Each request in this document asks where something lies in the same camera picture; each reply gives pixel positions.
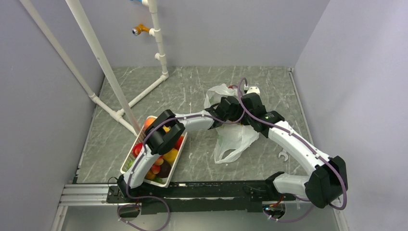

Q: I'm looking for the yellow mango fake fruit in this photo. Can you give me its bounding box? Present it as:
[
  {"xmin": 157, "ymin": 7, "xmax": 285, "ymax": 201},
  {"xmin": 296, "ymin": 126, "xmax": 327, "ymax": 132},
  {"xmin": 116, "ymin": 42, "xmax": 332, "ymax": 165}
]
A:
[{"xmin": 163, "ymin": 148, "xmax": 179, "ymax": 165}]

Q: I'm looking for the orange silver valve knob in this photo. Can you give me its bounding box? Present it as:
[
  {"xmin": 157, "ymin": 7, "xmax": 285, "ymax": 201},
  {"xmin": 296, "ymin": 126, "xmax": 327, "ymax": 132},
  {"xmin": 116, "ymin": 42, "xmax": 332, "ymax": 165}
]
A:
[{"xmin": 132, "ymin": 24, "xmax": 151, "ymax": 36}]

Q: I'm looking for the red strawberry fake fruit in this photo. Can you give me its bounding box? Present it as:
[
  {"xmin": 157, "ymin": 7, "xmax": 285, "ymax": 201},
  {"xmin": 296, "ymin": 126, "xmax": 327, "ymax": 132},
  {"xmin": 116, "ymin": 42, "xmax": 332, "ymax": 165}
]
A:
[{"xmin": 174, "ymin": 136, "xmax": 184, "ymax": 150}]

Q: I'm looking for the white plastic bag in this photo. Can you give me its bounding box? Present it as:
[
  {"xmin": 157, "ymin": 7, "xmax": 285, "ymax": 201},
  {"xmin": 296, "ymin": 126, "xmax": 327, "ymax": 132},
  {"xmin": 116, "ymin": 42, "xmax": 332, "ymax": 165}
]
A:
[{"xmin": 204, "ymin": 84, "xmax": 259, "ymax": 164}]

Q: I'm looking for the white PVC pipe frame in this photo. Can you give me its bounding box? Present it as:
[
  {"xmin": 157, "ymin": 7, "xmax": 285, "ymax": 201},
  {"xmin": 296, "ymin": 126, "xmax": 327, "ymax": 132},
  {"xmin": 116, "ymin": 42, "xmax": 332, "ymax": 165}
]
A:
[{"xmin": 20, "ymin": 0, "xmax": 169, "ymax": 136}]

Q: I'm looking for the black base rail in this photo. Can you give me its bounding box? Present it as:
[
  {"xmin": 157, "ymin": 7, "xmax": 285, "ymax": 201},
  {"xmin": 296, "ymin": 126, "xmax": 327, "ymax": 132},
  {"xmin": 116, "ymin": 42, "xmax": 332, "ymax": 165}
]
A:
[{"xmin": 106, "ymin": 177, "xmax": 295, "ymax": 215}]

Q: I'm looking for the silver wrench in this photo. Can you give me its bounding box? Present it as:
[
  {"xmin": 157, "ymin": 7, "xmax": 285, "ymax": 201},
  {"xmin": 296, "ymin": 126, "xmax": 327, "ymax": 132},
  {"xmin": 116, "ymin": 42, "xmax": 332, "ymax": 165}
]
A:
[{"xmin": 278, "ymin": 150, "xmax": 289, "ymax": 162}]

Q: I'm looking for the red tomato fake fruit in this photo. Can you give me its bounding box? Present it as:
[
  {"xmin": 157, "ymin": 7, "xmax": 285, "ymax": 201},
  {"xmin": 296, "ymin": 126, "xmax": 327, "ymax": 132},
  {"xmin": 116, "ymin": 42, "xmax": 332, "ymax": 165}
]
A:
[{"xmin": 131, "ymin": 143, "xmax": 143, "ymax": 158}]

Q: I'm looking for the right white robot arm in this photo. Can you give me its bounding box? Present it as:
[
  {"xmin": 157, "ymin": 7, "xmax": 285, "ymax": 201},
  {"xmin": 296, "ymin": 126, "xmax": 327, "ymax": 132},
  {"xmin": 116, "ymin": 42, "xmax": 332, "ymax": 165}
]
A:
[{"xmin": 238, "ymin": 93, "xmax": 348, "ymax": 210}]

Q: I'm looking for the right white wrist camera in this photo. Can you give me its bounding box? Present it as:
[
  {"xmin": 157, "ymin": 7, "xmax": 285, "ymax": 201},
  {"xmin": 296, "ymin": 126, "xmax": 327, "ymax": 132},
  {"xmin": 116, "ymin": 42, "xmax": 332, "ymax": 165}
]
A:
[{"xmin": 243, "ymin": 84, "xmax": 260, "ymax": 95}]

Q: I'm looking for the white plastic basket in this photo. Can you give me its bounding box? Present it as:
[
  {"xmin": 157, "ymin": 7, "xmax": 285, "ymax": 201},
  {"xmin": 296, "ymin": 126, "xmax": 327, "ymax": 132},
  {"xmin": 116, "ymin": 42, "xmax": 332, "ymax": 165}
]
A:
[{"xmin": 123, "ymin": 116, "xmax": 187, "ymax": 189}]

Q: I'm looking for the red lychee bunch fake fruit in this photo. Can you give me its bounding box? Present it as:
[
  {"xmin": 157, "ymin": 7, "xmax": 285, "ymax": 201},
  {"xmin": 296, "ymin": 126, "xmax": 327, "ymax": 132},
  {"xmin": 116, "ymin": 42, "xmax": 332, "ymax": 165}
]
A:
[{"xmin": 151, "ymin": 156, "xmax": 164, "ymax": 175}]

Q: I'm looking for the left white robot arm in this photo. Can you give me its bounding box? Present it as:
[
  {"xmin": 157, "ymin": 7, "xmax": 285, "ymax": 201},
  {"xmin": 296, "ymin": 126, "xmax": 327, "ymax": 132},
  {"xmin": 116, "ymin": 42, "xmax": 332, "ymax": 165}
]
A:
[{"xmin": 117, "ymin": 96, "xmax": 245, "ymax": 202}]

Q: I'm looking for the orange peach fake fruit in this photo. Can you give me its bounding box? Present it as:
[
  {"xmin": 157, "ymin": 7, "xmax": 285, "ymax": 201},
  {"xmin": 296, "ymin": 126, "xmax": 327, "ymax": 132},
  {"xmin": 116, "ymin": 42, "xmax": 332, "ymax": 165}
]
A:
[{"xmin": 143, "ymin": 117, "xmax": 156, "ymax": 130}]

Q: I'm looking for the dark purple fake fruit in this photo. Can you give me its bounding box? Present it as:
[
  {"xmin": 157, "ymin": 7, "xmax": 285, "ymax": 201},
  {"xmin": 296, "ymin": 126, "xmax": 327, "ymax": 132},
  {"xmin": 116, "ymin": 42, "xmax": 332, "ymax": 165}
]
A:
[{"xmin": 156, "ymin": 160, "xmax": 172, "ymax": 178}]

